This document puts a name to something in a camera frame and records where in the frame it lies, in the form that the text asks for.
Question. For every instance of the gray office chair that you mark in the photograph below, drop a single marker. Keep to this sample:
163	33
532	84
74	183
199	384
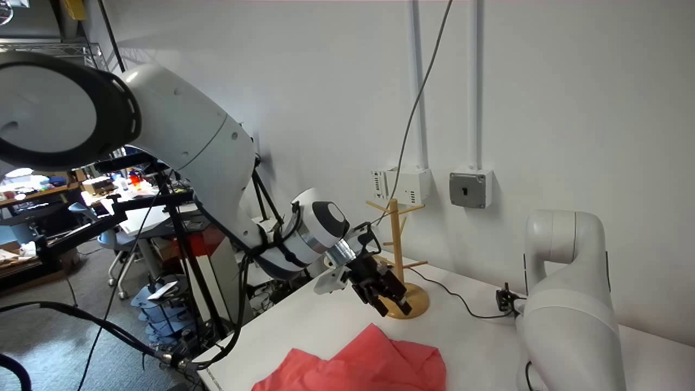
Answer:
138	224

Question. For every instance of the white wall conduit pipe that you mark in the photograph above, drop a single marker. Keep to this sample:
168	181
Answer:
478	79
420	79

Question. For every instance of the coral red cloth shirt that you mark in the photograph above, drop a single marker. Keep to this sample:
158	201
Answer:
376	360

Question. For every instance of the gray junction box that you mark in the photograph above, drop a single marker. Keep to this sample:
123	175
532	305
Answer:
471	190

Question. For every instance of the plain white wall box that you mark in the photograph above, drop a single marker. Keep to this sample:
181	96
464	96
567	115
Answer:
418	184

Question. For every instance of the wooden mug tree stand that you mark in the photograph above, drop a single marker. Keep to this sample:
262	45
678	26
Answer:
397	224

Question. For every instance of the blue plastic crate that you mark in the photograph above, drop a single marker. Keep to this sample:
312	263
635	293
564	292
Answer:
160	306

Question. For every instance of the idle white robot arm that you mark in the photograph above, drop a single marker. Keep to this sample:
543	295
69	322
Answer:
573	326

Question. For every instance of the small black clip device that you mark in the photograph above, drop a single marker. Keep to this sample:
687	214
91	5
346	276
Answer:
508	297

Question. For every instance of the black slanted pole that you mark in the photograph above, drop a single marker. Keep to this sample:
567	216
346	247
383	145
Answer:
110	33

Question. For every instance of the yellow shelf object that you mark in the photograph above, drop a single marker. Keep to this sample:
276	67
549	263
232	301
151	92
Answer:
74	8

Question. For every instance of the cluttered wooden workbench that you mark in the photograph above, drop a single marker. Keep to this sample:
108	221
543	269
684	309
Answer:
44	194

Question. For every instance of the white outlet box black print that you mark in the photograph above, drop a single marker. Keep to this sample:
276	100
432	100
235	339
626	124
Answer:
383	187

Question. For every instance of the black robot stand frame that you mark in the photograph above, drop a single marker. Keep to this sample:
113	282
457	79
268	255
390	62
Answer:
189	273

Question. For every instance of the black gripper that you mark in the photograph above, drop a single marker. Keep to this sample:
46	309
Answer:
366	265

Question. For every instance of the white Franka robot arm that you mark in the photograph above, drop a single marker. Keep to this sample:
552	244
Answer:
187	138

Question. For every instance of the white cabinet panel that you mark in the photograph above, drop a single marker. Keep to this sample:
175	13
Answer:
221	282

